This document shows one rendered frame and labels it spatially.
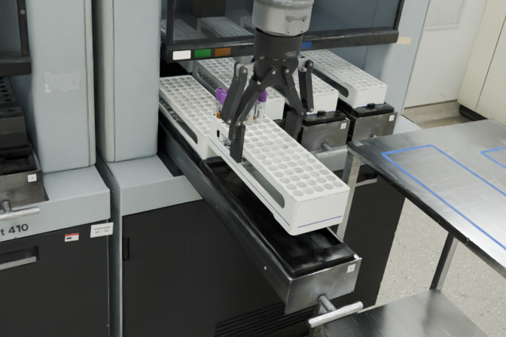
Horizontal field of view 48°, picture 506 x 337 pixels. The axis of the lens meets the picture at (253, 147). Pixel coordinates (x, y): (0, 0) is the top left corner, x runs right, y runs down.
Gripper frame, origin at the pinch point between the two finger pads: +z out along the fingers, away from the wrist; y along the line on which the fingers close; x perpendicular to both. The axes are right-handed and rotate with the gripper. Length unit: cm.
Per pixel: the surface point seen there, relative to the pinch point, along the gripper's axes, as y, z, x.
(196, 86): 3.9, 5.0, 36.5
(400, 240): 109, 91, 53
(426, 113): 207, 88, 140
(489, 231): 31.9, 9.4, -25.6
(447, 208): 30.0, 9.4, -17.7
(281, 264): -5.6, 11.2, -17.6
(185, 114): -4.2, 5.0, 23.5
